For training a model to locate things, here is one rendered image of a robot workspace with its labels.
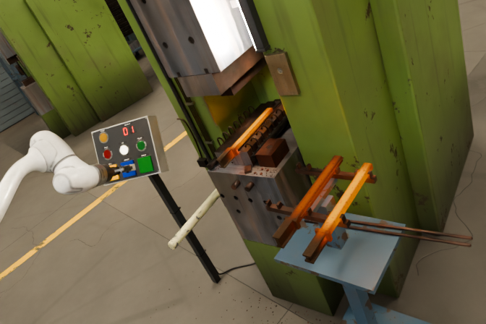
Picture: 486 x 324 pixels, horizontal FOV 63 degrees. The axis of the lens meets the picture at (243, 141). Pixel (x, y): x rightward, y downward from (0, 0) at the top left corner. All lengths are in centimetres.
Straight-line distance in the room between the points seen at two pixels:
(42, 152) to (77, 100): 488
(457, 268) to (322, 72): 131
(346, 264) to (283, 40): 81
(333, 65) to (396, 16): 43
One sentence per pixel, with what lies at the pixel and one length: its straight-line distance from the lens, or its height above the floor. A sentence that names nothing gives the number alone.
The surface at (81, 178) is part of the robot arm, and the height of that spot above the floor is 125.
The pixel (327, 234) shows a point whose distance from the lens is 121.
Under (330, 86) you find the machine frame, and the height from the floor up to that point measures 120.
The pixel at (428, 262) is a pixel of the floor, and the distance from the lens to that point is 237.
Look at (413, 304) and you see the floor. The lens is 222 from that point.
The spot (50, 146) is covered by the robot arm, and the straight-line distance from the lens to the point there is 163.
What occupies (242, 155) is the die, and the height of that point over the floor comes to 97.
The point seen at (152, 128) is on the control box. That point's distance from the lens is 196.
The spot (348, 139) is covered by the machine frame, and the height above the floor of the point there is 97.
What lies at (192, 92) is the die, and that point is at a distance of 167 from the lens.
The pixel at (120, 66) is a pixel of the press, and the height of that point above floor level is 59.
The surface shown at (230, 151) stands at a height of 101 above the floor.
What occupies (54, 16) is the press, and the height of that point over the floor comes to 160.
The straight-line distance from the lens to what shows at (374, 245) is 153.
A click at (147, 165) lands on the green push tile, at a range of 197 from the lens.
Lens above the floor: 181
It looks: 28 degrees down
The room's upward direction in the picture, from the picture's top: 24 degrees counter-clockwise
